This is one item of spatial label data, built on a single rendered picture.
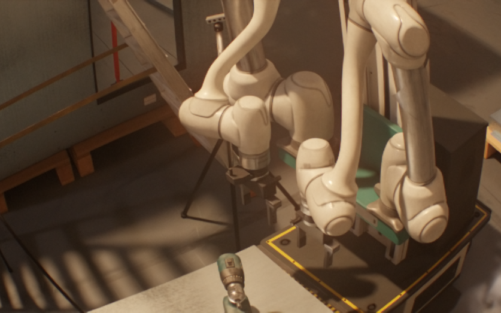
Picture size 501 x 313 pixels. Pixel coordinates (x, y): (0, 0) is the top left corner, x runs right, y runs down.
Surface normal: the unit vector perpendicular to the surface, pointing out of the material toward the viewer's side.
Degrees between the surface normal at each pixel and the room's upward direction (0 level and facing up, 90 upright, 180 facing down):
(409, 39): 84
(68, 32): 90
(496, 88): 0
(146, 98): 90
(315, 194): 60
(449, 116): 0
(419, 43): 84
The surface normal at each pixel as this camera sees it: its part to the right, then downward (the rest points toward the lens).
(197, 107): -0.50, 0.06
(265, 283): -0.07, -0.81
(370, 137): -0.81, 0.39
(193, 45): 0.50, 0.47
